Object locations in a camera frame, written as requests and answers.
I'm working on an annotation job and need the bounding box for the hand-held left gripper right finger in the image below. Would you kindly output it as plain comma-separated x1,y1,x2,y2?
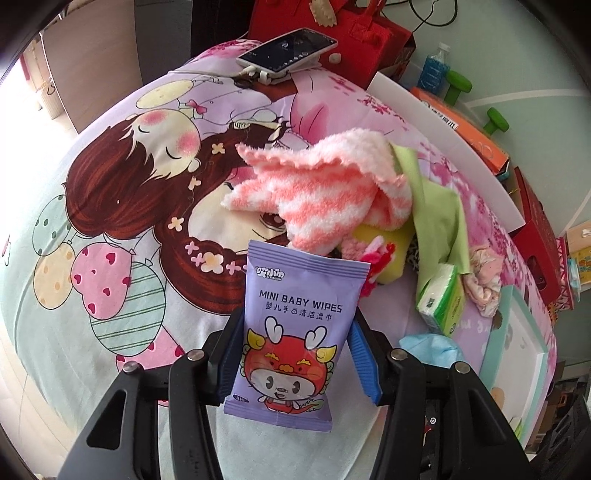
347,309,532,480

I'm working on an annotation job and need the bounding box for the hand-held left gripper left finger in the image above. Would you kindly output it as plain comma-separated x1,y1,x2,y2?
65,307,245,480

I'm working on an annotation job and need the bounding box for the blue face mask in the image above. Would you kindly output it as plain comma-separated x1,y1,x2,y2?
398,333,469,370

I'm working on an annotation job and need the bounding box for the purple baby wipes packet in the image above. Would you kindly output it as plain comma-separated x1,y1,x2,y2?
223,239,371,433

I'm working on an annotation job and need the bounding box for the green tissue pack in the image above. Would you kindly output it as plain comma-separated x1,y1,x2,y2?
416,264,464,337

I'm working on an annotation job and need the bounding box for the white tray with teal rim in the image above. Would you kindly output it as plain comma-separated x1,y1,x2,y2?
480,285,557,439

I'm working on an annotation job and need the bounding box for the light green cloth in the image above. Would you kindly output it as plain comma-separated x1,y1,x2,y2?
390,142,472,301

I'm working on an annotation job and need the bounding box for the pink striped fuzzy cloth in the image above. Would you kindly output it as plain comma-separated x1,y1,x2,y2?
223,130,413,256

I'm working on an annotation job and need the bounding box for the pink red fuzzy toy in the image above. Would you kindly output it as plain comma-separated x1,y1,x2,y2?
342,235,399,298

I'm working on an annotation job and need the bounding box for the leopard print cloth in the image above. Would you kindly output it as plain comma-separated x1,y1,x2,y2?
405,237,422,274

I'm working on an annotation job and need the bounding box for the yellow sponge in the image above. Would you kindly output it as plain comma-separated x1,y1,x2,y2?
342,224,416,282

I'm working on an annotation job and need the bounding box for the pink scrunchie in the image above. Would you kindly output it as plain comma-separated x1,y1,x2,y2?
464,247,504,317

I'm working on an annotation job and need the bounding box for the printed blanket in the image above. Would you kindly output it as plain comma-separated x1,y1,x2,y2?
0,39,559,480

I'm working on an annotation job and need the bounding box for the large red box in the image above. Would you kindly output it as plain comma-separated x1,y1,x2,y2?
510,167,561,305

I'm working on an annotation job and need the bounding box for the white bed board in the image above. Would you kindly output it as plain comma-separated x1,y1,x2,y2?
367,71,525,232

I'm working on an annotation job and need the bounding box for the yellow cardboard box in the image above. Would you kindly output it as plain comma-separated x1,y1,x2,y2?
566,222,591,296

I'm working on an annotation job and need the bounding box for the orange box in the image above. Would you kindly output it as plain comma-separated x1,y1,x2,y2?
409,87,511,178

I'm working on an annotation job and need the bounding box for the green dumbbell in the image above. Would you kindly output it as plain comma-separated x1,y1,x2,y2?
482,107,510,134
443,69,472,104

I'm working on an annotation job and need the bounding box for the white phone holder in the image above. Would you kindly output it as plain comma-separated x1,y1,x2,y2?
235,55,324,87

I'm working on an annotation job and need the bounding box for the water bottle with blue label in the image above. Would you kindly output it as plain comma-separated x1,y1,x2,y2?
417,42,451,90

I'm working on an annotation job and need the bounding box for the red felt bag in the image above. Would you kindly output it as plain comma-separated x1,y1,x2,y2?
247,0,416,90

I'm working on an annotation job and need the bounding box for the smartphone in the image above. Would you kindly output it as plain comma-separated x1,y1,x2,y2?
237,28,339,77

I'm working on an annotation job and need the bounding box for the wooden cabinet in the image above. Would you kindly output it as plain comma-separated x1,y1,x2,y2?
21,28,88,134

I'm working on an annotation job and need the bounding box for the black cable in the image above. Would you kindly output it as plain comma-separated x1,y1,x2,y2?
383,0,462,33

